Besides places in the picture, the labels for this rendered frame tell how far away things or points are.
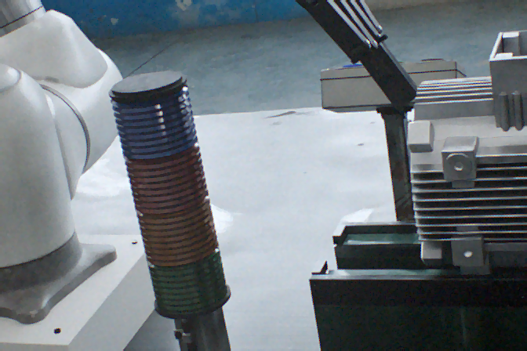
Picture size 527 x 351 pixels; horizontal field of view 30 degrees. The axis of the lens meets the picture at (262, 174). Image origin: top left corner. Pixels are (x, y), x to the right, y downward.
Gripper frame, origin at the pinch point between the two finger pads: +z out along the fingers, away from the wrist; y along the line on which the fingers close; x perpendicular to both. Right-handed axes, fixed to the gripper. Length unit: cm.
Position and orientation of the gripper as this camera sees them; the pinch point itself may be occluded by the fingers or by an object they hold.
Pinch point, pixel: (390, 75)
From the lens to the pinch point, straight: 108.5
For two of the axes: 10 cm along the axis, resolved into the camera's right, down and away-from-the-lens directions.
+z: 6.1, 7.8, 1.3
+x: -7.3, 4.9, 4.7
